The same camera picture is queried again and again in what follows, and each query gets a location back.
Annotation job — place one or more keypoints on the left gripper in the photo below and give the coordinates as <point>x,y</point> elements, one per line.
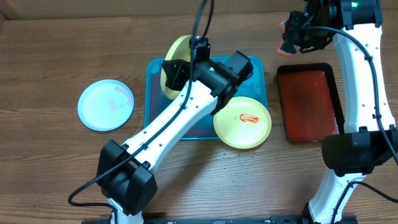
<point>175,79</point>

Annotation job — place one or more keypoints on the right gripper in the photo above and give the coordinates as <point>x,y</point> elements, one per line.
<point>293,37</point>

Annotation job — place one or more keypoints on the green plate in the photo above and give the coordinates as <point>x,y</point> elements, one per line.
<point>243,123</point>
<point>179,50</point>

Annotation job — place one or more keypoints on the red and black sponge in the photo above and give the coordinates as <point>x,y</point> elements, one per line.
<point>285,49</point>

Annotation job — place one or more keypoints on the light blue plate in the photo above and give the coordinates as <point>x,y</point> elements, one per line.
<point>105,105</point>

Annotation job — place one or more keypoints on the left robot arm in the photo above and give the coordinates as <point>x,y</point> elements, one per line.
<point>197,86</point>

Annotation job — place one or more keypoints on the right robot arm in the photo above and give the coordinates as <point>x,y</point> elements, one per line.
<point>369,137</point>

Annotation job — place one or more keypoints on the teal plastic tray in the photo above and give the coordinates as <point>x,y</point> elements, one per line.
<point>156,101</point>

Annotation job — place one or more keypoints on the black tray with red liquid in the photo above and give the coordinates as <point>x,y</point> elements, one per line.
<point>310,102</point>

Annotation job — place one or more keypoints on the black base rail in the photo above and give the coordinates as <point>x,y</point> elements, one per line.
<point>275,219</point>

